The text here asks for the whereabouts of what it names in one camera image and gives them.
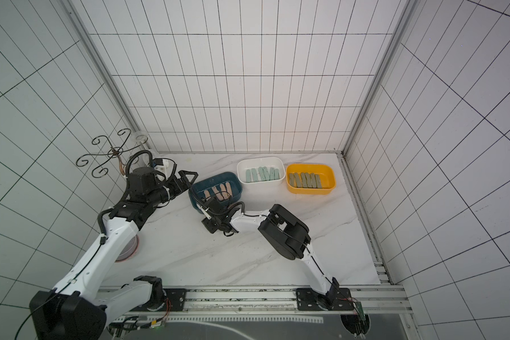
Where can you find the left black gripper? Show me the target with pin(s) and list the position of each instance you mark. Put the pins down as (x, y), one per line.
(181, 186)

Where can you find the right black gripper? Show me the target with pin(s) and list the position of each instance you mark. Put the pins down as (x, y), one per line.
(212, 220)

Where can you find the dark teal storage box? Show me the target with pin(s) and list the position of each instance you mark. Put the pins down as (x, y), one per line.
(206, 184)

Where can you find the mint knife pair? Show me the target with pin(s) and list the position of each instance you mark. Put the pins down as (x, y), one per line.
(254, 174)

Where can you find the mint knife vertical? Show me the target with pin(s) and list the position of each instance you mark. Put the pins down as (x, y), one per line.
(262, 174)

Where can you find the white storage box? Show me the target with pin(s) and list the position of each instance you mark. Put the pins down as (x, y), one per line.
(267, 162)

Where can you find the olive knife pair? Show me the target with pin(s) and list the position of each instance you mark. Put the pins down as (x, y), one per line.
(313, 180)

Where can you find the yellow storage box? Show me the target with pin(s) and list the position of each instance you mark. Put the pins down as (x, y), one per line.
(326, 175)

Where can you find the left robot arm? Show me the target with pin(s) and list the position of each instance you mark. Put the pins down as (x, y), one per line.
(73, 309)

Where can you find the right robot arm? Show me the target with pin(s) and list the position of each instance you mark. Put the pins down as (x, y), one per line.
(288, 235)

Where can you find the clear wine glass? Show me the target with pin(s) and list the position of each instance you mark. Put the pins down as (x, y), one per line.
(140, 138)

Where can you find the metal scroll glass rack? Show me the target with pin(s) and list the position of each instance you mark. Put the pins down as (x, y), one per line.
(109, 152)

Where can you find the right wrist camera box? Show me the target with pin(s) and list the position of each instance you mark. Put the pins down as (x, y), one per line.
(211, 206)

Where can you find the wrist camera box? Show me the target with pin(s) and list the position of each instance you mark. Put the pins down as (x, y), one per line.
(164, 165)
(211, 206)

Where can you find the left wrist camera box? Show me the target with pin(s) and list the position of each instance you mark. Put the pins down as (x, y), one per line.
(164, 165)

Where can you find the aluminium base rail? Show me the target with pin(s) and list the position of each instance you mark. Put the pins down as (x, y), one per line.
(285, 300)

